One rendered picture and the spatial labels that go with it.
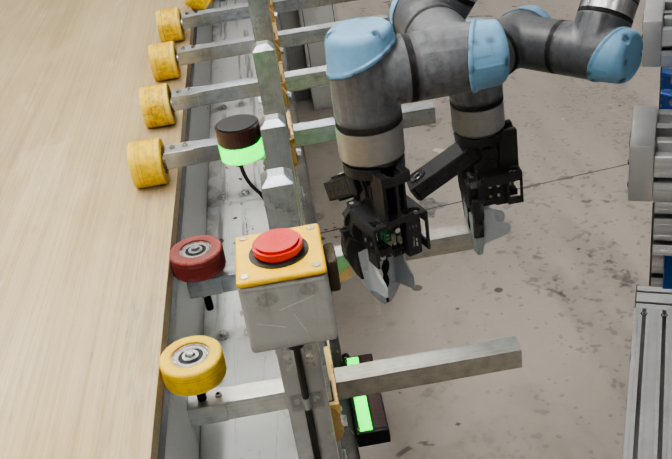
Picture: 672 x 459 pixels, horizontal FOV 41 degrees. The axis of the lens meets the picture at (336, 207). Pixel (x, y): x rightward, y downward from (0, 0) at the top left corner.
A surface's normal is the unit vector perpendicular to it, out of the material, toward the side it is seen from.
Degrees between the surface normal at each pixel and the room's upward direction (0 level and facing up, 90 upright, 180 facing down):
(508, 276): 0
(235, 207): 0
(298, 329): 90
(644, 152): 90
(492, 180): 90
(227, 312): 0
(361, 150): 90
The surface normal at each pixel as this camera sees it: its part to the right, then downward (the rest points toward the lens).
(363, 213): -0.13, -0.86
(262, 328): 0.11, 0.48
